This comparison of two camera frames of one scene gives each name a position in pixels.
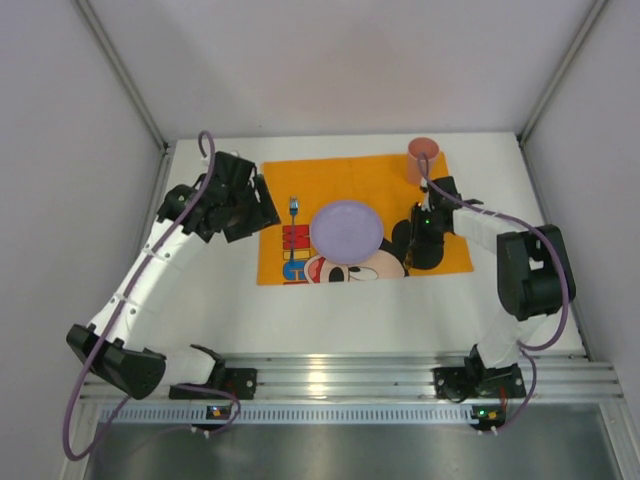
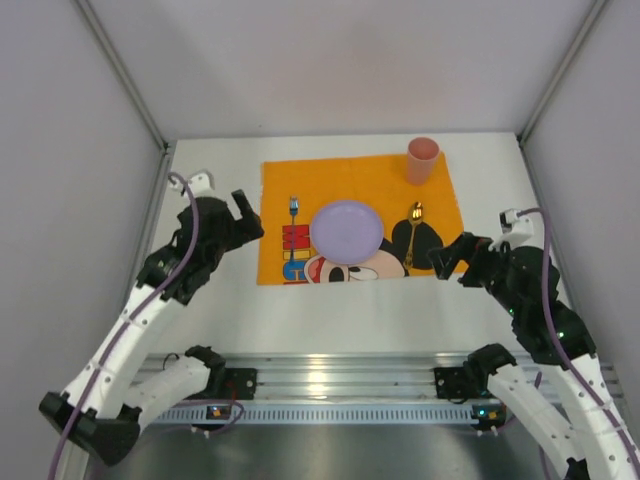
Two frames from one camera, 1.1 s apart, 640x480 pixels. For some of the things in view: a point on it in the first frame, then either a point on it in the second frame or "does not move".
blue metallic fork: x=293 y=208 does not move
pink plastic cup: x=425 y=145 does not move
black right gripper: x=417 y=232 to x=467 y=256
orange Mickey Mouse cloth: x=302 y=188 does not move
